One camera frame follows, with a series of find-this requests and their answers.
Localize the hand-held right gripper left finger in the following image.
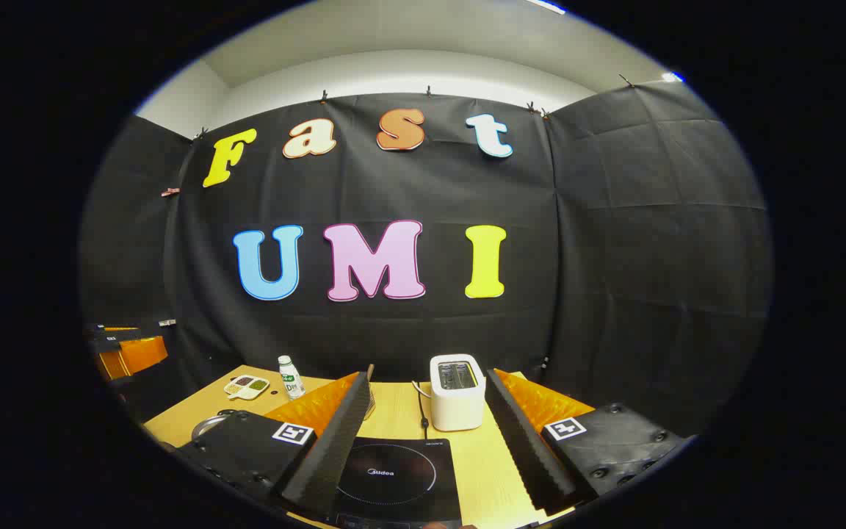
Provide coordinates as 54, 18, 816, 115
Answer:
176, 372, 374, 517

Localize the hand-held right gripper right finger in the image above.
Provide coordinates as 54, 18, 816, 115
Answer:
483, 367, 688, 517

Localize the black induction cooktop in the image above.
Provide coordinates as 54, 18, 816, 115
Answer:
331, 437, 464, 528

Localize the steel pot with black handle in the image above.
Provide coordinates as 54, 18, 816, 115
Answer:
189, 409, 247, 445

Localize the white toaster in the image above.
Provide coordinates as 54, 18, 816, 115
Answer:
430, 354, 487, 432

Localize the white drink bottle green label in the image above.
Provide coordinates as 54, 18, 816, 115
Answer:
278, 356, 306, 400

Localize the white divided seasoning dish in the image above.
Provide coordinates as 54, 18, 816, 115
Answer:
223, 375, 271, 400

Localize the steel wire utensil holder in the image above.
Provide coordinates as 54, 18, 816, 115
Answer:
361, 364, 377, 421

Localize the black power cable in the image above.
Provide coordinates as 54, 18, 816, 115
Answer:
412, 381, 433, 431

